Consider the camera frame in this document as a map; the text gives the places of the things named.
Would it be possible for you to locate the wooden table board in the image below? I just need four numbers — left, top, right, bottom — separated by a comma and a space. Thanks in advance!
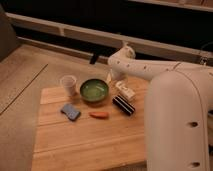
32, 77, 148, 171

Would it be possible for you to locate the white metal railing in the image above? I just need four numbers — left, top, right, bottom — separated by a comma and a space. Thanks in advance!
6, 13, 213, 61

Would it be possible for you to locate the green ceramic bowl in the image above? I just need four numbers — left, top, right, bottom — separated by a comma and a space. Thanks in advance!
80, 79, 109, 103

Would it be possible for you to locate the white small carton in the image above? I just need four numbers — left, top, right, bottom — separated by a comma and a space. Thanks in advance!
115, 81, 135, 101

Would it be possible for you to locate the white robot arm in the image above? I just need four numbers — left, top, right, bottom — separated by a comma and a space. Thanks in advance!
108, 46, 213, 171

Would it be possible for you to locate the white paper cup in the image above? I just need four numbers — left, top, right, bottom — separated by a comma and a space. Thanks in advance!
60, 75, 77, 96

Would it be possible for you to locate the orange carrot toy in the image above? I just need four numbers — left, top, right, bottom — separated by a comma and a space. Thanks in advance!
89, 112, 109, 119

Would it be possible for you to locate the black striped box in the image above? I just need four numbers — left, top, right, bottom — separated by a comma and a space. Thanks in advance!
112, 95, 135, 116

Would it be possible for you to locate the blue sponge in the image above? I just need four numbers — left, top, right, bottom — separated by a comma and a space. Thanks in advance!
61, 104, 81, 121

